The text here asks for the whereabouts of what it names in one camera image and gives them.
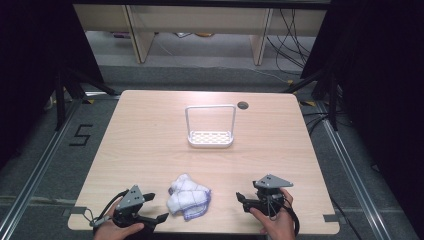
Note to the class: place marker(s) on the black metal stand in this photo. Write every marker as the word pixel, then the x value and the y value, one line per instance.
pixel 332 100
pixel 60 100

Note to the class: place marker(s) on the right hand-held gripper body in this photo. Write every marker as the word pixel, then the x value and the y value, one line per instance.
pixel 270 181

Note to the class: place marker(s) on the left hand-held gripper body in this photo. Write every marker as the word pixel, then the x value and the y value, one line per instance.
pixel 130 199

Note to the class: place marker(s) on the beige desk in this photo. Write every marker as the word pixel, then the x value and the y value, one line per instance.
pixel 200 20

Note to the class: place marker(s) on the aluminium floor rail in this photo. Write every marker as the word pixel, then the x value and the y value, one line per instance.
pixel 353 173
pixel 36 173

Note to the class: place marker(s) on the person's left hand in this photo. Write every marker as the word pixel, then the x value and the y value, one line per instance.
pixel 110 231

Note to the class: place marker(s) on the white cloth with purple trim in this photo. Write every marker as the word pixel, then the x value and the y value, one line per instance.
pixel 188 196

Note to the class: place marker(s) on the black curtain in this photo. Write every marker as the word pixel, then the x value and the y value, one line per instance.
pixel 383 83
pixel 30 66

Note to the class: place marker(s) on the person's right hand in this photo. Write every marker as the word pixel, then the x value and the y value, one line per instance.
pixel 280 226

